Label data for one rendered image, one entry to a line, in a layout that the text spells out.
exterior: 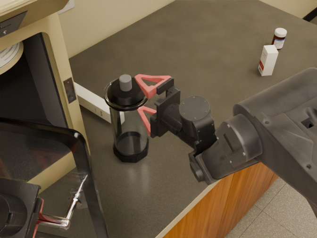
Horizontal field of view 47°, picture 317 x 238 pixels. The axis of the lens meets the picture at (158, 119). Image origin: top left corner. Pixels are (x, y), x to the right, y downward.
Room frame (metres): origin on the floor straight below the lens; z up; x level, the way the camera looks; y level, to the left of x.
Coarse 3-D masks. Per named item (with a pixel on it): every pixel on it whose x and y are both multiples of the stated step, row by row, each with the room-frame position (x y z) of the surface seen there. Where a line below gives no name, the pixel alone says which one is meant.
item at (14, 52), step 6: (18, 42) 0.59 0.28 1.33; (6, 48) 0.55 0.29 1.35; (12, 48) 0.57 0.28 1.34; (18, 48) 0.58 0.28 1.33; (0, 54) 0.54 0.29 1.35; (6, 54) 0.55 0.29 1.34; (12, 54) 0.56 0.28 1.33; (18, 54) 0.57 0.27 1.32; (0, 60) 0.53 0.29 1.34; (6, 60) 0.54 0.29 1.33; (12, 60) 0.55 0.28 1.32; (0, 66) 0.52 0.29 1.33; (6, 66) 0.53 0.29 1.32; (12, 66) 0.54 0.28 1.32; (0, 72) 0.52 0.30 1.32
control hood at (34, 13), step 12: (0, 0) 0.44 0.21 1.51; (12, 0) 0.44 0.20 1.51; (24, 0) 0.45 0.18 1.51; (36, 0) 0.46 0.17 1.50; (48, 0) 0.50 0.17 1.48; (60, 0) 0.53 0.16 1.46; (0, 12) 0.42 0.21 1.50; (12, 12) 0.44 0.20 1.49; (36, 12) 0.51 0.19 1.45; (48, 12) 0.55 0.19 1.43; (24, 24) 0.52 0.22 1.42
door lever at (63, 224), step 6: (72, 198) 0.31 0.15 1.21; (72, 204) 0.31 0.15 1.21; (78, 204) 0.31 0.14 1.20; (72, 210) 0.30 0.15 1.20; (42, 216) 0.28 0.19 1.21; (48, 216) 0.28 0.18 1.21; (54, 216) 0.28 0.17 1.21; (66, 216) 0.28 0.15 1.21; (42, 222) 0.27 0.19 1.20; (48, 222) 0.27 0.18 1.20; (54, 222) 0.27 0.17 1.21; (60, 222) 0.27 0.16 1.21; (66, 222) 0.27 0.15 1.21; (60, 228) 0.26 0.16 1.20; (66, 228) 0.26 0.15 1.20
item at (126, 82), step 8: (120, 80) 0.62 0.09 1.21; (128, 80) 0.62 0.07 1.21; (112, 88) 0.62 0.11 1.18; (120, 88) 0.62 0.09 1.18; (128, 88) 0.62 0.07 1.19; (136, 88) 0.62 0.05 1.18; (112, 96) 0.60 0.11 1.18; (120, 96) 0.60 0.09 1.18; (128, 96) 0.60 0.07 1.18; (136, 96) 0.60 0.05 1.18; (120, 104) 0.58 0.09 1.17; (128, 104) 0.58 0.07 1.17
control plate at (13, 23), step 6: (24, 12) 0.47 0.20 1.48; (12, 18) 0.46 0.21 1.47; (18, 18) 0.47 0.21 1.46; (0, 24) 0.44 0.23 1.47; (6, 24) 0.46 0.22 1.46; (12, 24) 0.48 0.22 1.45; (18, 24) 0.49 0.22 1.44; (0, 30) 0.46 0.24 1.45; (12, 30) 0.50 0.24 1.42; (0, 36) 0.49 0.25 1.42
